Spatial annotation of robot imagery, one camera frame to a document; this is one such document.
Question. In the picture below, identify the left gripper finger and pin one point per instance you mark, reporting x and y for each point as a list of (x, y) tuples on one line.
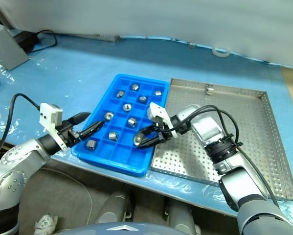
[(91, 128), (80, 117)]

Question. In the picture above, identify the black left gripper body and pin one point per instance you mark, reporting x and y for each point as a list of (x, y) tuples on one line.
[(68, 134)]

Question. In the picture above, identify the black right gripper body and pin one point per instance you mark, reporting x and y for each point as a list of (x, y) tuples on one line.
[(163, 133)]

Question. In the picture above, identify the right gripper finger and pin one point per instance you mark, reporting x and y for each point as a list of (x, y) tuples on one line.
[(153, 142), (150, 131)]

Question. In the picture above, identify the round metal nut part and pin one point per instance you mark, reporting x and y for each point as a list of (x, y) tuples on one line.
[(108, 115)]

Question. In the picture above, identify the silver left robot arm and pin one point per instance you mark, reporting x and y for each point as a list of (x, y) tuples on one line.
[(21, 156)]

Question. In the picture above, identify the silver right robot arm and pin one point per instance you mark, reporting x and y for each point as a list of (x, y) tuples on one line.
[(207, 129)]

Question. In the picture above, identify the blue plastic compartment tray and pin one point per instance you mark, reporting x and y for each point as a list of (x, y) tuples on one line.
[(126, 156)]

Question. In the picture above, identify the perforated steel tray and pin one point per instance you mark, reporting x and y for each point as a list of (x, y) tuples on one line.
[(246, 127)]

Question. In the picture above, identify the small metal clip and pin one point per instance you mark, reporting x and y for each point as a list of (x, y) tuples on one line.
[(209, 90)]

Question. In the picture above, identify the grey left robot leg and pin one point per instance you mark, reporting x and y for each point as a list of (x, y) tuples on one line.
[(114, 208)]

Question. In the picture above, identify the grey robot leg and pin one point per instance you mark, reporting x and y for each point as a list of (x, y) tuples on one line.
[(114, 208), (180, 215)]

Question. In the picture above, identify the grey right robot leg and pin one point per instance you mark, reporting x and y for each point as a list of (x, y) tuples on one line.
[(180, 215)]

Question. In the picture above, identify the grey metal strip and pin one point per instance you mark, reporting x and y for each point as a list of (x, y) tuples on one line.
[(107, 37)]

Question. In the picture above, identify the crumpled white bag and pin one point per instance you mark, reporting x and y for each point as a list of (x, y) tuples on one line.
[(46, 224)]

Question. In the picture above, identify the black power adapter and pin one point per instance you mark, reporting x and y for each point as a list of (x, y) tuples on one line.
[(26, 41)]

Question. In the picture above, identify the grey box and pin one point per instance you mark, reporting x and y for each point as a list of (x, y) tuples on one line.
[(6, 49)]

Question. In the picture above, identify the grey robot torso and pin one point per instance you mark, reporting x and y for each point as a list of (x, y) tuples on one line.
[(99, 230)]

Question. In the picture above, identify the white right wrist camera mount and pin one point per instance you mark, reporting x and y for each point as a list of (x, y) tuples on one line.
[(157, 110)]

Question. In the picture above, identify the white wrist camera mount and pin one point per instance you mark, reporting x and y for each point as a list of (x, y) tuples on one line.
[(157, 110), (47, 115)]

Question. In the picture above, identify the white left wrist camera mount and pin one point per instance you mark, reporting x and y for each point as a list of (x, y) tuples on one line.
[(47, 115)]

